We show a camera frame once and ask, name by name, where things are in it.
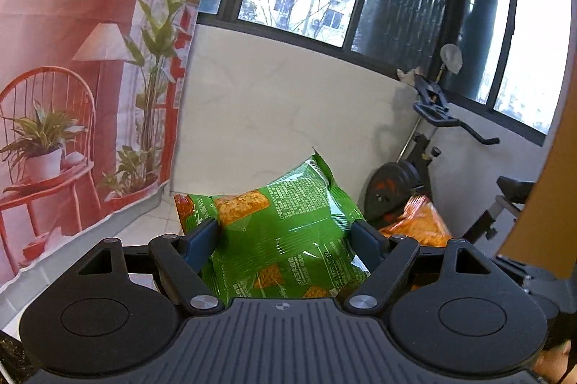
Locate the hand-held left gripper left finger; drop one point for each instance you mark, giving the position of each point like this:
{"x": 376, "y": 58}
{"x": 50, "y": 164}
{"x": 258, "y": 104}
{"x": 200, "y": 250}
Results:
{"x": 203, "y": 242}

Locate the green snack packet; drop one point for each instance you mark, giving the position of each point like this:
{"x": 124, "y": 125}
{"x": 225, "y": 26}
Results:
{"x": 293, "y": 239}

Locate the orange snack packet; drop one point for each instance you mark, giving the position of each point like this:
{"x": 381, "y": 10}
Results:
{"x": 414, "y": 221}

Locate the printed wall backdrop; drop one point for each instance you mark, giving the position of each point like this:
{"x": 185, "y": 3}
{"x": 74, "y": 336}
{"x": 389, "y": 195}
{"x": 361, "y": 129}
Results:
{"x": 90, "y": 95}

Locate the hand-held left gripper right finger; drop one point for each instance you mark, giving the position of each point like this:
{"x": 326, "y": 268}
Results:
{"x": 365, "y": 243}

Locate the round white disc on stalk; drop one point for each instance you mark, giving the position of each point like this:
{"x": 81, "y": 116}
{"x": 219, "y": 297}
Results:
{"x": 451, "y": 58}

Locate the dark framed window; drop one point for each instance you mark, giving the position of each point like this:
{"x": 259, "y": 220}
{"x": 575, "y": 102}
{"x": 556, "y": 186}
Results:
{"x": 396, "y": 5}

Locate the black exercise bike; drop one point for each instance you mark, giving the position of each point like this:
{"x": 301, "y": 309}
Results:
{"x": 405, "y": 185}

